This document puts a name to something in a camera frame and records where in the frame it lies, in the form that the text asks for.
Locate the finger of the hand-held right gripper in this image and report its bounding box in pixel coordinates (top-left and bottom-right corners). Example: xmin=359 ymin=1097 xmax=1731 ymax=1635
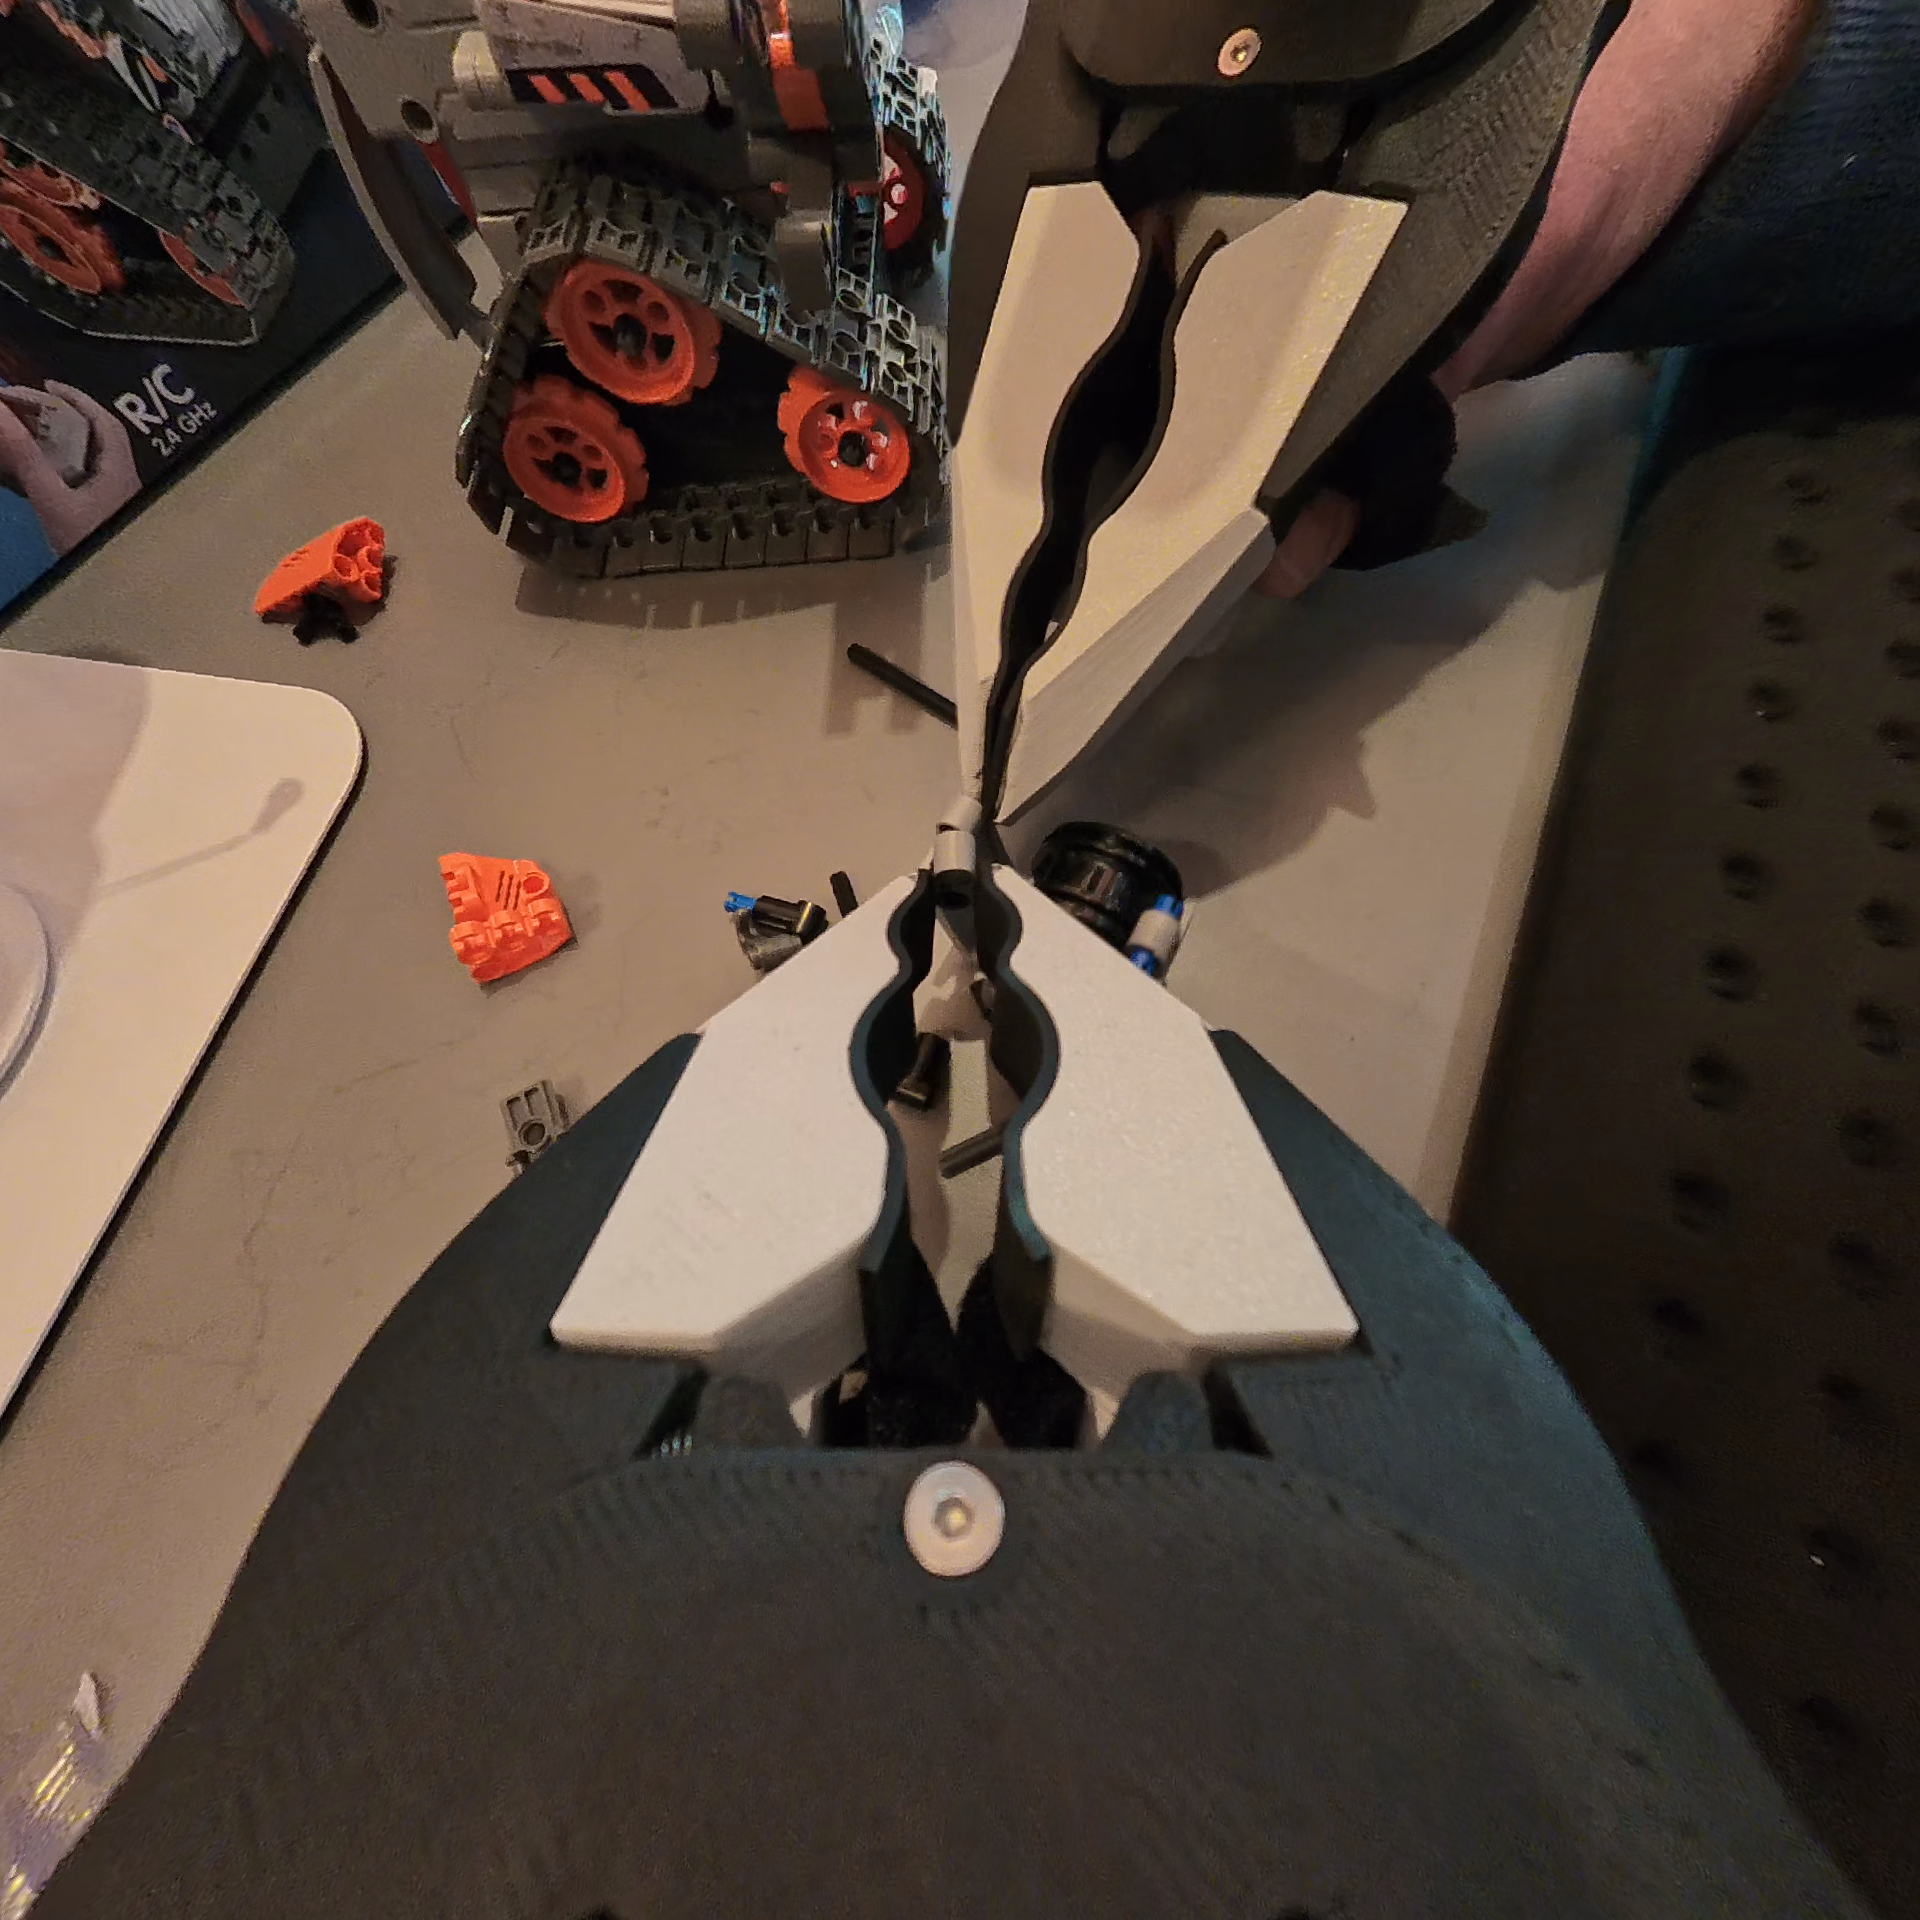
xmin=952 ymin=180 xmax=1152 ymax=819
xmin=1001 ymin=188 xmax=1413 ymax=827

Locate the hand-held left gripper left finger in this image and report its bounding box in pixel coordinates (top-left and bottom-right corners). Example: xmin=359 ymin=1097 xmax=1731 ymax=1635
xmin=549 ymin=873 xmax=943 ymax=1354

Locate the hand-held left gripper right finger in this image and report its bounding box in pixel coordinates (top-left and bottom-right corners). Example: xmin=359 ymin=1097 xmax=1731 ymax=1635
xmin=969 ymin=866 xmax=1362 ymax=1373

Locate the grey black toy assembly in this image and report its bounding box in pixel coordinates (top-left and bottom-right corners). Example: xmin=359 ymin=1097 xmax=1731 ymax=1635
xmin=1026 ymin=820 xmax=1194 ymax=986

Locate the person's right forearm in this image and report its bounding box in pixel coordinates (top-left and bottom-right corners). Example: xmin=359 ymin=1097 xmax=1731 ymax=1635
xmin=1516 ymin=0 xmax=1920 ymax=361

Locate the person's right hand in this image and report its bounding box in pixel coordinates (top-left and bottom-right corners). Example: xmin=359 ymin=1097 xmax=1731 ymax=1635
xmin=1252 ymin=0 xmax=1825 ymax=605

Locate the dark grey connector blue pin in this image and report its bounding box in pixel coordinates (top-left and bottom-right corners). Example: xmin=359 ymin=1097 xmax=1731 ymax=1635
xmin=723 ymin=887 xmax=831 ymax=970

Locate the orange toy panel piece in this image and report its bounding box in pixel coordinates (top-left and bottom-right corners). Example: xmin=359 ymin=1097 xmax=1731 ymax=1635
xmin=436 ymin=850 xmax=578 ymax=986

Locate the grey orange tracked toy robot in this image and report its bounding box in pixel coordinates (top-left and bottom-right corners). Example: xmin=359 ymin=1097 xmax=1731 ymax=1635
xmin=306 ymin=0 xmax=962 ymax=578

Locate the long black toy axle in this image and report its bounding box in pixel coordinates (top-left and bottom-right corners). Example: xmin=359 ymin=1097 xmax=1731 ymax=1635
xmin=843 ymin=642 xmax=962 ymax=724

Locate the black dimpled armrest pad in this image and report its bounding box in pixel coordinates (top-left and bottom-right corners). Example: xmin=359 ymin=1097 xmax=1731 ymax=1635
xmin=1447 ymin=345 xmax=1920 ymax=1920

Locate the white wooden book stand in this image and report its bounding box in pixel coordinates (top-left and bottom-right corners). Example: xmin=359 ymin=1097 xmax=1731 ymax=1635
xmin=0 ymin=646 xmax=368 ymax=1419

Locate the orange black toy part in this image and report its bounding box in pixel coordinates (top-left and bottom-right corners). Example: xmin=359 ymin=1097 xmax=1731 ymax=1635
xmin=250 ymin=517 xmax=395 ymax=646

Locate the robot kit box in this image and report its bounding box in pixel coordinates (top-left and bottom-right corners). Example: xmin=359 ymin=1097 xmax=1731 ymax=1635
xmin=0 ymin=0 xmax=401 ymax=607

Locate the small clear plastic bag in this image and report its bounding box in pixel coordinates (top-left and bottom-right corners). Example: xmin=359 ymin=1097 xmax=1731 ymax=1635
xmin=0 ymin=1669 xmax=115 ymax=1895

